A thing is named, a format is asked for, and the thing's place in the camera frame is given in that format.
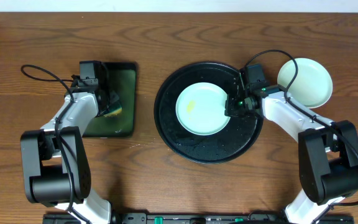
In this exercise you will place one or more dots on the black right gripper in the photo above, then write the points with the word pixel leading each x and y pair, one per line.
pixel 232 109

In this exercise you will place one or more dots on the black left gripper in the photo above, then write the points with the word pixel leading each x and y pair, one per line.
pixel 111 104

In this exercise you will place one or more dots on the green and yellow sponge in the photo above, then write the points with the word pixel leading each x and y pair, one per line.
pixel 113 110

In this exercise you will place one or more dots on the mint green plate with stain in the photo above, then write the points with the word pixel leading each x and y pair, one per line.
pixel 313 85

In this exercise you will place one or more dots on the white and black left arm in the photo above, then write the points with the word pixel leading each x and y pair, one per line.
pixel 54 162

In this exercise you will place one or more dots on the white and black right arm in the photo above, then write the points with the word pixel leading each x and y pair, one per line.
pixel 327 150

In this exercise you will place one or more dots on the black rectangular water tray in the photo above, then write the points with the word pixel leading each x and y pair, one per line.
pixel 123 76

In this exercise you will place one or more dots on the round black serving tray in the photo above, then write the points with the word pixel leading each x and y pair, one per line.
pixel 229 143

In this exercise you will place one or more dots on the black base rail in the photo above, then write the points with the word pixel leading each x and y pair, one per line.
pixel 142 218

